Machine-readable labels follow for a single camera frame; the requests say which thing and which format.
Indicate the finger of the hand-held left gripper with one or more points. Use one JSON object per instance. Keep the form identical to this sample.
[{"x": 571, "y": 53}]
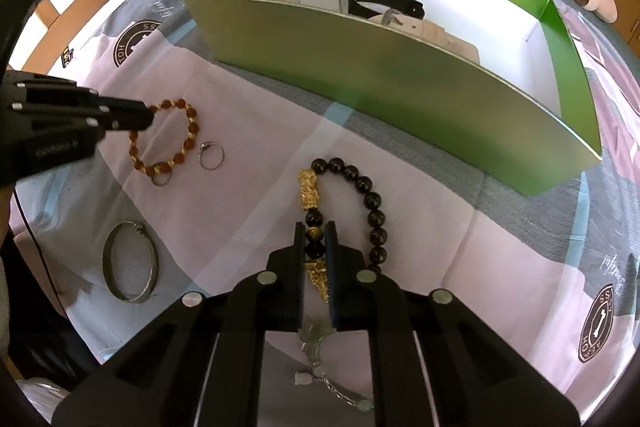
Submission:
[
  {"x": 120, "y": 107},
  {"x": 125, "y": 123}
]

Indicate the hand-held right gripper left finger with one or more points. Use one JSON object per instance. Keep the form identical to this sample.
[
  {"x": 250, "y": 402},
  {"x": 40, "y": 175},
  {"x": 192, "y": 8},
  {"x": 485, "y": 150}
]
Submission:
[{"x": 300, "y": 279}]

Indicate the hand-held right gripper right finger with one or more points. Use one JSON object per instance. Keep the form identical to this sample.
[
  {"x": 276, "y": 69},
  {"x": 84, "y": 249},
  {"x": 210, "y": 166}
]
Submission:
[{"x": 333, "y": 279}]

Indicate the printed plaid bed sheet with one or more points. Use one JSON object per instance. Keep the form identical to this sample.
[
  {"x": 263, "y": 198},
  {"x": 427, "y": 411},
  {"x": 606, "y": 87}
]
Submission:
[{"x": 260, "y": 122}]

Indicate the green cardboard box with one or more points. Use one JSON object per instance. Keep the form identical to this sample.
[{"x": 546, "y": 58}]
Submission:
[{"x": 375, "y": 72}]

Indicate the white wristwatch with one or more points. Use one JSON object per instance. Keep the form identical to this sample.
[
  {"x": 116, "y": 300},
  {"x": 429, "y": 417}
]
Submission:
[{"x": 435, "y": 34}]

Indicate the silver bangle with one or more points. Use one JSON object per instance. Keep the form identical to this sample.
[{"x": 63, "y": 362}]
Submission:
[{"x": 154, "y": 264}]

